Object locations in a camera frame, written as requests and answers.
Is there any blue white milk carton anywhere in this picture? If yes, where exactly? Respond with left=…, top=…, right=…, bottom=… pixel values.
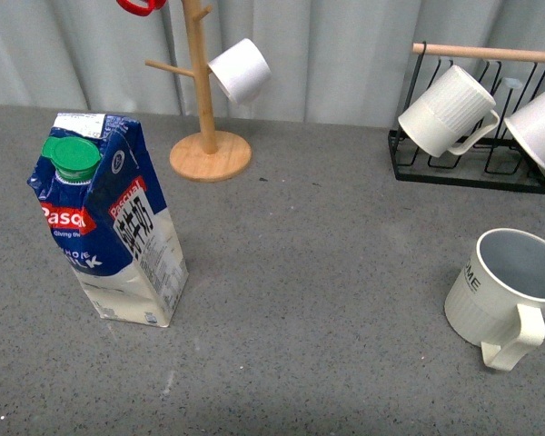
left=27, top=113, right=188, bottom=327

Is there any cream ribbed mug grey interior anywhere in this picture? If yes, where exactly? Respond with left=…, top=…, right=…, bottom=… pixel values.
left=444, top=228, right=545, bottom=372

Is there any wooden mug tree stand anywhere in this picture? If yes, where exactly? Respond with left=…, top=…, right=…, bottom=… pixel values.
left=144, top=0, right=252, bottom=183

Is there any white mug on tree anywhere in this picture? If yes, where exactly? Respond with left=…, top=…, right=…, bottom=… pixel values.
left=208, top=38, right=272, bottom=105

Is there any cream ribbed mug on rack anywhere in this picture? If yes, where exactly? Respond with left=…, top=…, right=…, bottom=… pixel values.
left=398, top=65, right=500, bottom=158

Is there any red mug on tree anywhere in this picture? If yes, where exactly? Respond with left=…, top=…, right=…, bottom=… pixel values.
left=116, top=0, right=166, bottom=16

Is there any black wire mug rack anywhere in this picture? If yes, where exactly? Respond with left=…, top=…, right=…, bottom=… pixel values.
left=388, top=42, right=545, bottom=193

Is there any white mug black handle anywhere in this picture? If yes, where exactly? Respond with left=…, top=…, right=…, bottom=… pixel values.
left=504, top=92, right=545, bottom=170

